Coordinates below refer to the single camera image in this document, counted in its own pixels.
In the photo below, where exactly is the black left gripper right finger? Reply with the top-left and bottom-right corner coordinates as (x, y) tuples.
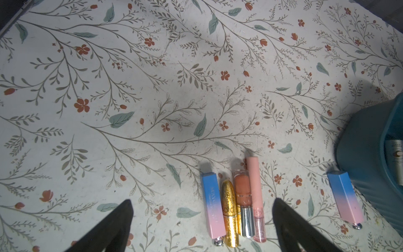
(272, 198), (340, 252)

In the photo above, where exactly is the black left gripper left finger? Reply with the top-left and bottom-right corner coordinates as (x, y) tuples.
(67, 199), (134, 252)

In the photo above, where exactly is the pink lip gloss tube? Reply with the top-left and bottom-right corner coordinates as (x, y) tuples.
(247, 156), (267, 243)

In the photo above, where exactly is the silver lipstick tube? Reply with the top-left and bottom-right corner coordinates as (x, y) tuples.
(385, 140), (403, 186)

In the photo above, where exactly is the blue pink lipstick right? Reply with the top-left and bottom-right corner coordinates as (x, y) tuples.
(327, 171), (364, 230)

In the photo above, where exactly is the blue pink lipstick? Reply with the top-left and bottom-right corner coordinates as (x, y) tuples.
(201, 172), (226, 246)
(327, 171), (364, 230)

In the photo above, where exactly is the orange clear cap lipstick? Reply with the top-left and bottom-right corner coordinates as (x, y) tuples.
(234, 170), (255, 238)

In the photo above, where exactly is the gold glitter lipstick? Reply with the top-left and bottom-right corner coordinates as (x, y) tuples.
(220, 180), (239, 248)

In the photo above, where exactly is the blue pink lipstick left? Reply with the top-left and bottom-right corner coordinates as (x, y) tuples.
(201, 172), (226, 246)

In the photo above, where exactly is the teal plastic storage box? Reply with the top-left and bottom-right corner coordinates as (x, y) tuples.
(336, 94), (403, 234)

